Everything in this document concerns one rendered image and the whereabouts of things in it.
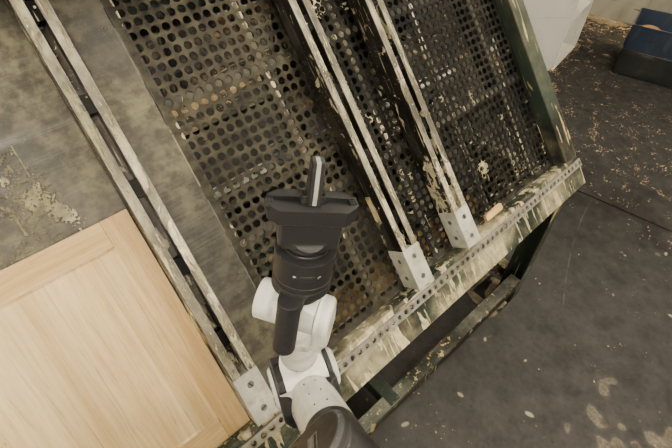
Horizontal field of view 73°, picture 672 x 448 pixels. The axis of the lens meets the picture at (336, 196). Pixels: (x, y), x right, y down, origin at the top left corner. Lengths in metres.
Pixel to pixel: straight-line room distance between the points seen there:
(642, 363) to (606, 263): 0.57
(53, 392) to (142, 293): 0.23
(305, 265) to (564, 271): 2.25
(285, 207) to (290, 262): 0.08
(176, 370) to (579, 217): 2.52
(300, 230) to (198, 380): 0.61
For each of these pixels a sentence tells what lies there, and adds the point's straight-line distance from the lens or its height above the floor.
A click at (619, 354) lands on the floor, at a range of 2.60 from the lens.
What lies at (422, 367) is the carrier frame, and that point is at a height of 0.18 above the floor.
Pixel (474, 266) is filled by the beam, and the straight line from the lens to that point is 1.50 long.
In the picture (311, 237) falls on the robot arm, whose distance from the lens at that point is 0.61.
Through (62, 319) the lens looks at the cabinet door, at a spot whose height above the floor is 1.22.
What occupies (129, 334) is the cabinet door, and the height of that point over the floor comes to 1.15.
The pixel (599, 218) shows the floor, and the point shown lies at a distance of 3.14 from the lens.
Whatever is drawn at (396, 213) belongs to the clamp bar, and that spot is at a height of 1.10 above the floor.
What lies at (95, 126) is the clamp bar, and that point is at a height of 1.49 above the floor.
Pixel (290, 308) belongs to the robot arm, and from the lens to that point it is 0.64.
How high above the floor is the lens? 2.02
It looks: 45 degrees down
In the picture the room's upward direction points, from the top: straight up
